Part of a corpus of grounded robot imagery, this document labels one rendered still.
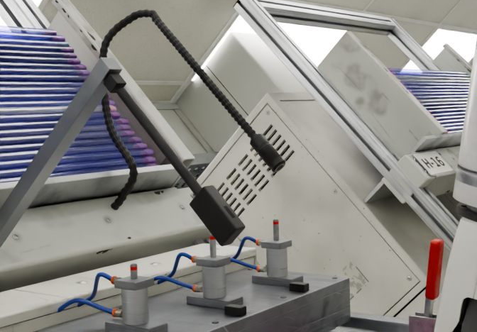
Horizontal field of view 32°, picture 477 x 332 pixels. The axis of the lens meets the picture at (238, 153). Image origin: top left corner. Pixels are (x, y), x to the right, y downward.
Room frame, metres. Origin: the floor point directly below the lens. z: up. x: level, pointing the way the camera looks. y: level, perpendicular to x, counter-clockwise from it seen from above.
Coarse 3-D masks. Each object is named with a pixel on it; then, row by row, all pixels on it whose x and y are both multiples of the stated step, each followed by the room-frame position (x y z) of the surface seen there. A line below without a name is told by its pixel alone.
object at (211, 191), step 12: (204, 192) 0.61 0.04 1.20; (216, 192) 0.62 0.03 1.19; (192, 204) 0.62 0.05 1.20; (204, 204) 0.61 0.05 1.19; (216, 204) 0.61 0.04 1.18; (228, 204) 0.62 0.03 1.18; (204, 216) 0.62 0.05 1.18; (216, 216) 0.61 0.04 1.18; (228, 216) 0.61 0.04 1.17; (216, 228) 0.62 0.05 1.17; (228, 228) 0.61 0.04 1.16; (240, 228) 0.61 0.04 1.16; (216, 240) 0.62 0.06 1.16; (228, 240) 0.62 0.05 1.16
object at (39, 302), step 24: (120, 264) 0.86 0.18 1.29; (144, 264) 0.86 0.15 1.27; (168, 264) 0.86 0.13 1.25; (192, 264) 0.86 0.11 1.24; (24, 288) 0.74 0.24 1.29; (48, 288) 0.74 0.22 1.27; (72, 288) 0.74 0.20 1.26; (168, 288) 0.83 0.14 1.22; (0, 312) 0.65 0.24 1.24; (24, 312) 0.66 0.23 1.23; (48, 312) 0.69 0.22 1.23; (72, 312) 0.71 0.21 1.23; (96, 312) 0.74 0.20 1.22
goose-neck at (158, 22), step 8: (160, 24) 0.86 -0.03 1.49; (168, 32) 0.86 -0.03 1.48; (176, 40) 0.86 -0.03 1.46; (176, 48) 0.86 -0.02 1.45; (184, 48) 0.86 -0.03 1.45; (184, 56) 0.86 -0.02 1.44; (192, 64) 0.86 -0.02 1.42; (200, 72) 0.86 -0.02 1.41; (208, 80) 0.86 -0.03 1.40; (216, 88) 0.86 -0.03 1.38; (216, 96) 0.86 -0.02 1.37; (224, 96) 0.86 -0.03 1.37; (224, 104) 0.86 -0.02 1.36; (232, 104) 0.87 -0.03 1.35; (232, 112) 0.86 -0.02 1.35; (240, 120) 0.86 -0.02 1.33; (248, 128) 0.86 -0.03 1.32; (248, 136) 0.86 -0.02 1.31
